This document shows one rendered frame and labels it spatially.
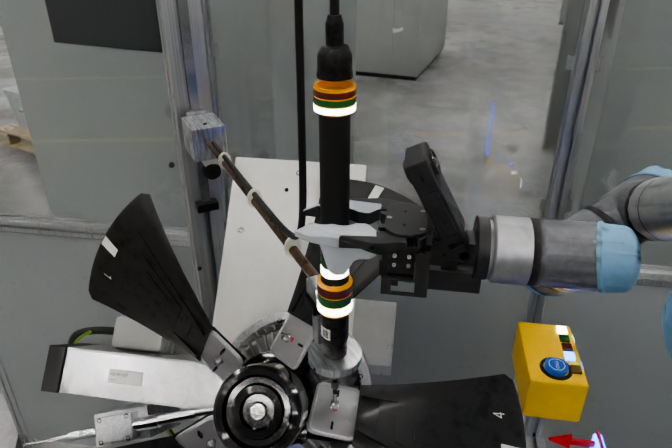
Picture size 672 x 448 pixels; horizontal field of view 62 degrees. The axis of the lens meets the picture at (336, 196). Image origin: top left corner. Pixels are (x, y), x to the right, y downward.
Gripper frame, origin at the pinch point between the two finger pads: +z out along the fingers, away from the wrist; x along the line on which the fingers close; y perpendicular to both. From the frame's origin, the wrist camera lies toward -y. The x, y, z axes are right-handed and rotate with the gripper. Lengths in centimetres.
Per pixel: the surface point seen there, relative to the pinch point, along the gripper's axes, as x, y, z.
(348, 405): 0.8, 30.3, -4.8
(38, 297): 70, 78, 101
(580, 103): 70, 7, -47
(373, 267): 9.1, 12.5, -6.9
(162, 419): 1.3, 38.9, 24.1
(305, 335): 4.4, 21.7, 1.9
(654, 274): 70, 49, -72
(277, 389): -3.0, 24.7, 4.2
